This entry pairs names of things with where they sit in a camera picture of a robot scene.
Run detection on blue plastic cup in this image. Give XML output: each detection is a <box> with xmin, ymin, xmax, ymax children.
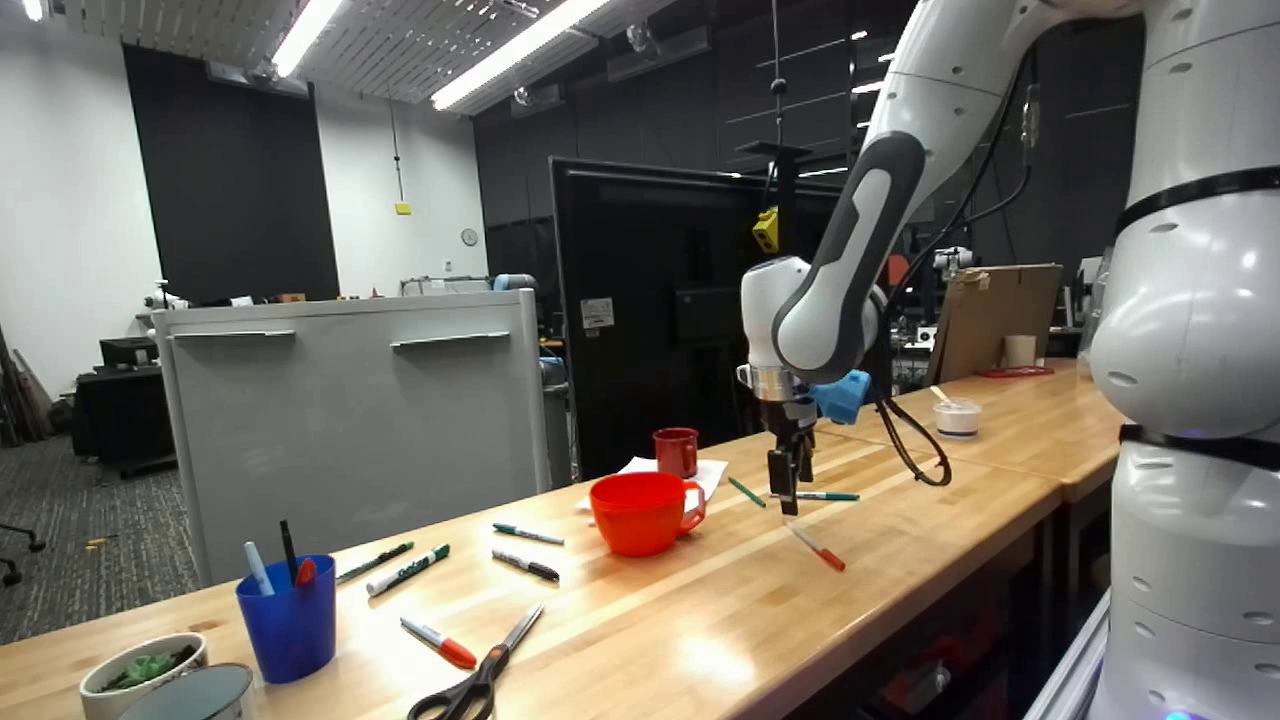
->
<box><xmin>231</xmin><ymin>549</ymin><xmax>341</xmax><ymax>689</ymax></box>

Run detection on green black marker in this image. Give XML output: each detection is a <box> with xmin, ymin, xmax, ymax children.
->
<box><xmin>365</xmin><ymin>539</ymin><xmax>456</xmax><ymax>601</ymax></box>

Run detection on white paper sheet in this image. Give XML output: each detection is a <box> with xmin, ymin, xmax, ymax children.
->
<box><xmin>570</xmin><ymin>451</ymin><xmax>731</xmax><ymax>516</ymax></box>

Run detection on black equipment cart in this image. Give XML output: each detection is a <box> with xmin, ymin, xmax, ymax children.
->
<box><xmin>73</xmin><ymin>334</ymin><xmax>177</xmax><ymax>474</ymax></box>

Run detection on thin green pen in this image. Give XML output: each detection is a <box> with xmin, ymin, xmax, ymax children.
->
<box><xmin>724</xmin><ymin>474</ymin><xmax>770</xmax><ymax>513</ymax></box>

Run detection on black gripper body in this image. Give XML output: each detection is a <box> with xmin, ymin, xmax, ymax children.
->
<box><xmin>760</xmin><ymin>395</ymin><xmax>820</xmax><ymax>462</ymax></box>

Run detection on white blue marker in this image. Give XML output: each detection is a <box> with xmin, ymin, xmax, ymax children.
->
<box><xmin>238</xmin><ymin>538</ymin><xmax>281</xmax><ymax>601</ymax></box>

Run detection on small white bowl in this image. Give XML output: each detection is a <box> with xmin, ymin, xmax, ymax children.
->
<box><xmin>926</xmin><ymin>395</ymin><xmax>986</xmax><ymax>442</ymax></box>

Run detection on thin black pen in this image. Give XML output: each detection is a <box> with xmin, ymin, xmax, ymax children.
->
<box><xmin>277</xmin><ymin>516</ymin><xmax>305</xmax><ymax>584</ymax></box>

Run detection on white cabinet label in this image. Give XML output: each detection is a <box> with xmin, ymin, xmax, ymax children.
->
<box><xmin>577</xmin><ymin>291</ymin><xmax>620</xmax><ymax>338</ymax></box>

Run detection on black handled scissors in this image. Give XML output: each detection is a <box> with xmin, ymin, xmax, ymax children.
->
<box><xmin>403</xmin><ymin>604</ymin><xmax>549</xmax><ymax>720</ymax></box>

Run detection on aluminium frame rail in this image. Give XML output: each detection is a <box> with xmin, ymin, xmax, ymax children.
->
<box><xmin>1024</xmin><ymin>594</ymin><xmax>1115</xmax><ymax>720</ymax></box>

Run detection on large black wall screen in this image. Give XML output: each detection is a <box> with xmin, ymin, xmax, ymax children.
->
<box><xmin>119</xmin><ymin>39</ymin><xmax>342</xmax><ymax>307</ymax></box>

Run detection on black camera stand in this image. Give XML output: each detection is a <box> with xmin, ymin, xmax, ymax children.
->
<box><xmin>731</xmin><ymin>0</ymin><xmax>820</xmax><ymax>272</ymax></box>

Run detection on green crumpled material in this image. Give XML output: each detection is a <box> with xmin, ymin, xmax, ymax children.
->
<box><xmin>105</xmin><ymin>641</ymin><xmax>195</xmax><ymax>692</ymax></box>

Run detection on orange cap grey pen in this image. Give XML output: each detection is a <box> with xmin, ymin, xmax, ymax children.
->
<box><xmin>786</xmin><ymin>530</ymin><xmax>851</xmax><ymax>576</ymax></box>

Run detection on white paper cup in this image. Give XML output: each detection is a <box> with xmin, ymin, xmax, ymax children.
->
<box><xmin>999</xmin><ymin>334</ymin><xmax>1045</xmax><ymax>378</ymax></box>

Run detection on dark red cup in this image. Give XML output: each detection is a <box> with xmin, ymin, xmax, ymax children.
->
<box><xmin>646</xmin><ymin>423</ymin><xmax>703</xmax><ymax>479</ymax></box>

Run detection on black cable bundle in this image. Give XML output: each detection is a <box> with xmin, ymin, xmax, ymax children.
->
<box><xmin>870</xmin><ymin>52</ymin><xmax>1050</xmax><ymax>492</ymax></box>

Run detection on black cap grey marker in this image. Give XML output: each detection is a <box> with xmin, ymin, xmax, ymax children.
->
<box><xmin>489</xmin><ymin>549</ymin><xmax>564</xmax><ymax>584</ymax></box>

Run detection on black cabinet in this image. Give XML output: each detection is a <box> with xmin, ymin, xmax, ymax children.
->
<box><xmin>549</xmin><ymin>156</ymin><xmax>855</xmax><ymax>479</ymax></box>

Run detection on orange cap white marker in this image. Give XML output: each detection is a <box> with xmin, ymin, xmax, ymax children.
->
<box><xmin>397</xmin><ymin>611</ymin><xmax>478</xmax><ymax>673</ymax></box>

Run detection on brown cardboard board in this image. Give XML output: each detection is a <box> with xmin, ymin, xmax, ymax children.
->
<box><xmin>926</xmin><ymin>260</ymin><xmax>1067</xmax><ymax>389</ymax></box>

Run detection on yellow clamp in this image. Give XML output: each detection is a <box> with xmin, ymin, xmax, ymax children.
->
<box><xmin>749</xmin><ymin>199</ymin><xmax>782</xmax><ymax>260</ymax></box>

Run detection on long ceiling light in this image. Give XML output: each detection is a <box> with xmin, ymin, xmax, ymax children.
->
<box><xmin>269</xmin><ymin>0</ymin><xmax>349</xmax><ymax>79</ymax></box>
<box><xmin>429</xmin><ymin>0</ymin><xmax>610</xmax><ymax>117</ymax></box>

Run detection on orange plastic cup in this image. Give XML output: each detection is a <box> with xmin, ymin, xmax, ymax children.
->
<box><xmin>587</xmin><ymin>469</ymin><xmax>710</xmax><ymax>562</ymax></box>

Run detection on black chair base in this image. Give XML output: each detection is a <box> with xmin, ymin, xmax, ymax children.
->
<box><xmin>0</xmin><ymin>516</ymin><xmax>42</xmax><ymax>587</ymax></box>

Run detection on grey barrel marker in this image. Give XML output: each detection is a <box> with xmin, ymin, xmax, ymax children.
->
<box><xmin>489</xmin><ymin>519</ymin><xmax>567</xmax><ymax>549</ymax></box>

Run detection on dark slim marker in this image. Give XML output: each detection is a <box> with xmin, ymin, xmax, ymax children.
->
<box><xmin>337</xmin><ymin>538</ymin><xmax>421</xmax><ymax>584</ymax></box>

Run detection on grey partition board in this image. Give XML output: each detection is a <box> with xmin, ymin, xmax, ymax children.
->
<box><xmin>147</xmin><ymin>289</ymin><xmax>555</xmax><ymax>587</ymax></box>

